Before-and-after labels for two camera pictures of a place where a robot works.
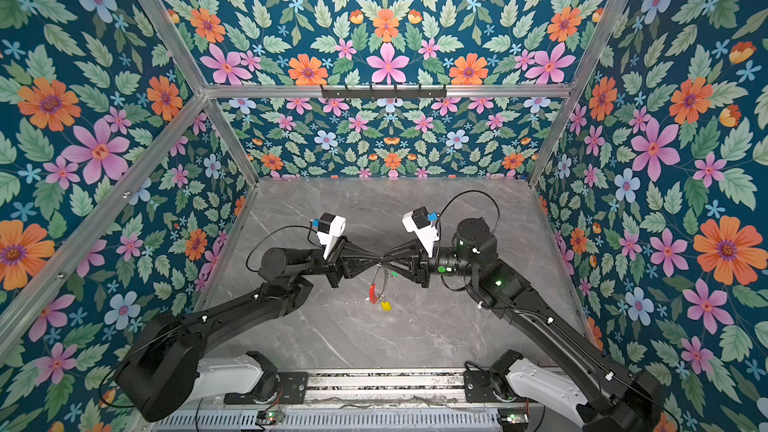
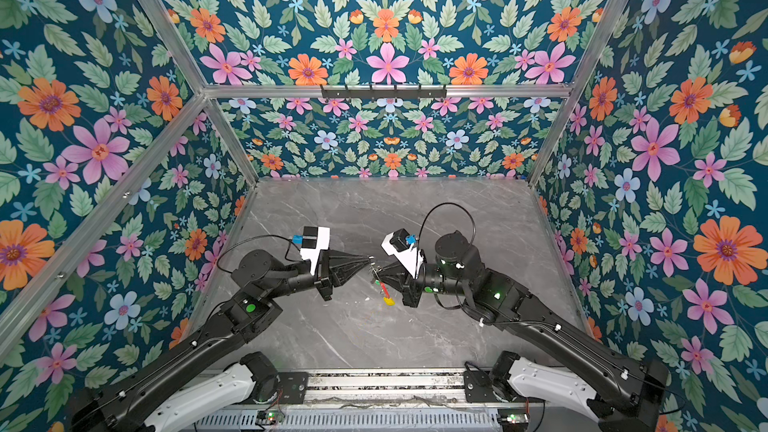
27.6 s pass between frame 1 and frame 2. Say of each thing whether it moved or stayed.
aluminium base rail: stayed
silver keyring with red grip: moved
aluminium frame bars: stayed
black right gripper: moved
